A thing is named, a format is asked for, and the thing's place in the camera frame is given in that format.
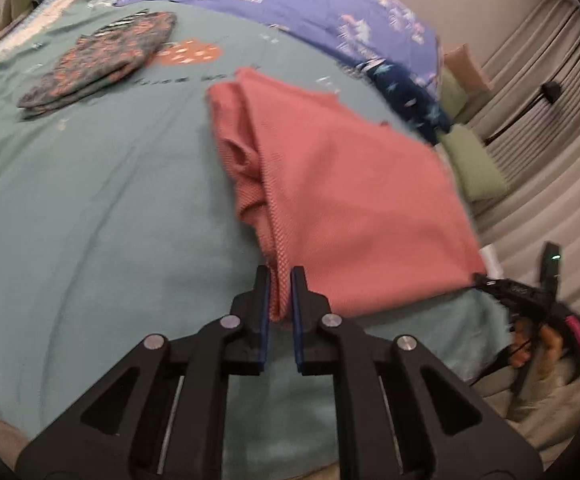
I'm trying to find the beige curtain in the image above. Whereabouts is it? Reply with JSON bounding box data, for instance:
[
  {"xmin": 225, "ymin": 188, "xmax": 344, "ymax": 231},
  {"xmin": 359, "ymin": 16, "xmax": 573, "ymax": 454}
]
[{"xmin": 462, "ymin": 0, "xmax": 580, "ymax": 321}]

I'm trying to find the purple tree-print sheet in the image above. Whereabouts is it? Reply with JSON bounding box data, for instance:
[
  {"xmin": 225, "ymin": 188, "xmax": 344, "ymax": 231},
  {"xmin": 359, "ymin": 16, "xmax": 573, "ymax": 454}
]
[{"xmin": 112, "ymin": 0, "xmax": 443, "ymax": 91}]

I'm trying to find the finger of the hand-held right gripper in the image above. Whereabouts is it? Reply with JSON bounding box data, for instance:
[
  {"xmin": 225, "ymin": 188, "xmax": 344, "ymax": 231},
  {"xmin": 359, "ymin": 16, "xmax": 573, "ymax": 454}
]
[{"xmin": 471, "ymin": 273, "xmax": 510, "ymax": 307}]

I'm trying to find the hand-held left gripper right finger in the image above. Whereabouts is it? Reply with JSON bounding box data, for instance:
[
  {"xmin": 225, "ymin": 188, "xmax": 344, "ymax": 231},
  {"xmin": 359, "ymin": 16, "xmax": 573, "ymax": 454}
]
[{"xmin": 290, "ymin": 266, "xmax": 543, "ymax": 480}]

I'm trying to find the navy star-print folded blanket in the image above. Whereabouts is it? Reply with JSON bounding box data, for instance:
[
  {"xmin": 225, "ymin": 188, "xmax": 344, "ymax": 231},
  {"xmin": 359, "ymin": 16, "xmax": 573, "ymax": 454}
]
[{"xmin": 365, "ymin": 60, "xmax": 453, "ymax": 146}]

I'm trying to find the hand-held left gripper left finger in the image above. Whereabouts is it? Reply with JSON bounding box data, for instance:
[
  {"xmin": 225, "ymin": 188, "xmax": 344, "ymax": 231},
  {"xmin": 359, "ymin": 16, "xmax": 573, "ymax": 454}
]
[{"xmin": 15, "ymin": 265, "xmax": 272, "ymax": 480}]

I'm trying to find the person's right hand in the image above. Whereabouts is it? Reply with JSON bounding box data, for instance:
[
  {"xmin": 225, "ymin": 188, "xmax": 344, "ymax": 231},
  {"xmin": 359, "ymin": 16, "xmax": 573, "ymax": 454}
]
[{"xmin": 509, "ymin": 316, "xmax": 568, "ymax": 370}]

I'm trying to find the pink shirt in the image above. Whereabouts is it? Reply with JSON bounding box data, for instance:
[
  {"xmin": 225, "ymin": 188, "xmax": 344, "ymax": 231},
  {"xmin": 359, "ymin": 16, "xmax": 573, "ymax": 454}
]
[{"xmin": 205, "ymin": 66, "xmax": 488, "ymax": 322}]

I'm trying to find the teal printed bed sheet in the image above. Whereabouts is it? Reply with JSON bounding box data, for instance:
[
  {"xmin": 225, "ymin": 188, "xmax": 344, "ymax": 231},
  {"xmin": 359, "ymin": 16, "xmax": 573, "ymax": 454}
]
[{"xmin": 0, "ymin": 0, "xmax": 516, "ymax": 471}]

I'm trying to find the large green pillow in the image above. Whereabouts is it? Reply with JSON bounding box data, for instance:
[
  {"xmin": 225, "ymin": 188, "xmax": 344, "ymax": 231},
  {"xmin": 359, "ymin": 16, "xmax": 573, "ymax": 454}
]
[{"xmin": 440, "ymin": 122, "xmax": 511, "ymax": 203}]

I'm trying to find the black floor lamp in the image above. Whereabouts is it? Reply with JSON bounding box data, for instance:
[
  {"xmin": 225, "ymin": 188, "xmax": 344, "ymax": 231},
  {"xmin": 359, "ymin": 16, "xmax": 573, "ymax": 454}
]
[{"xmin": 482, "ymin": 80, "xmax": 563, "ymax": 146}]

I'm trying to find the beige cloth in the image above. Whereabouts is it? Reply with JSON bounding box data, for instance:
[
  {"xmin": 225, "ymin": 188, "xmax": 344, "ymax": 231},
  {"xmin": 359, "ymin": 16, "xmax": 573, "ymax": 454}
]
[{"xmin": 470, "ymin": 355, "xmax": 580, "ymax": 461}]

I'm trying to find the dark floral folded cloth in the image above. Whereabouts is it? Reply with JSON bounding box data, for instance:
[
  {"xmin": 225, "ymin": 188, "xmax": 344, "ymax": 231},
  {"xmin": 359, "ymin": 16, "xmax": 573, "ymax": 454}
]
[{"xmin": 16, "ymin": 10, "xmax": 178, "ymax": 120}]

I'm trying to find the small green pillow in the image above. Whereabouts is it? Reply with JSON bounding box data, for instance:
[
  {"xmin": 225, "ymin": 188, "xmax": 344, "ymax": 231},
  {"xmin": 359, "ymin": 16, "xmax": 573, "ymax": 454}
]
[{"xmin": 437, "ymin": 67, "xmax": 471, "ymax": 121}]

